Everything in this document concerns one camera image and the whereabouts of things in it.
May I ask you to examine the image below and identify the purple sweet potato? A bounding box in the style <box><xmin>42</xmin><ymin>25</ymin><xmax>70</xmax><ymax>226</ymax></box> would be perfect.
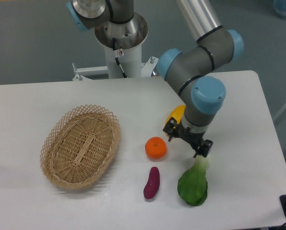
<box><xmin>143</xmin><ymin>167</ymin><xmax>160</xmax><ymax>199</ymax></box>

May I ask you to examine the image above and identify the white metal base frame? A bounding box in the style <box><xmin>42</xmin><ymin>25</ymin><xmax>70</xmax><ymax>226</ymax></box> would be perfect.
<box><xmin>72</xmin><ymin>56</ymin><xmax>159</xmax><ymax>81</ymax></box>

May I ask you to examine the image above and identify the yellow mango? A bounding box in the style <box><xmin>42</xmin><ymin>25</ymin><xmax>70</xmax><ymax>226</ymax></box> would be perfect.
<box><xmin>165</xmin><ymin>104</ymin><xmax>186</xmax><ymax>125</ymax></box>

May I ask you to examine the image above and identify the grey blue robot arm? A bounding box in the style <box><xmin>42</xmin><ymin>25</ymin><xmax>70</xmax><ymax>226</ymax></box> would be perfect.
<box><xmin>67</xmin><ymin>0</ymin><xmax>244</xmax><ymax>157</ymax></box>

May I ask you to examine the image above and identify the black cable on pedestal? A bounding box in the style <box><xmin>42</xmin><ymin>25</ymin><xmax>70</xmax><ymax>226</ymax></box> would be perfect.
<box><xmin>111</xmin><ymin>37</ymin><xmax>129</xmax><ymax>79</ymax></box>

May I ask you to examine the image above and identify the green bok choy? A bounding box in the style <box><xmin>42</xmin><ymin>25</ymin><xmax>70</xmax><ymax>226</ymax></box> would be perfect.
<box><xmin>177</xmin><ymin>156</ymin><xmax>210</xmax><ymax>207</ymax></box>

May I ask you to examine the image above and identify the woven wicker basket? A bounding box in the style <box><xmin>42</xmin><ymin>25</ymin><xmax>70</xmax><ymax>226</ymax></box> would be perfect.
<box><xmin>40</xmin><ymin>105</ymin><xmax>120</xmax><ymax>189</ymax></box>

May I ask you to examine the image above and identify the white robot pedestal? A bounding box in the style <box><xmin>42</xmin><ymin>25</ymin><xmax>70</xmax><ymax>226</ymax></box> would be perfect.
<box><xmin>95</xmin><ymin>13</ymin><xmax>148</xmax><ymax>79</ymax></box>

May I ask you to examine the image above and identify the orange fruit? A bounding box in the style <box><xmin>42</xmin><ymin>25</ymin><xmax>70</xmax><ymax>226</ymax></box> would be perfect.
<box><xmin>145</xmin><ymin>137</ymin><xmax>167</xmax><ymax>159</ymax></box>

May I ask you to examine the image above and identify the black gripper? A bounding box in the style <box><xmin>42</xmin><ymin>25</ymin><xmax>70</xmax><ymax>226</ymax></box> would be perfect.
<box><xmin>163</xmin><ymin>117</ymin><xmax>213</xmax><ymax>158</ymax></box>

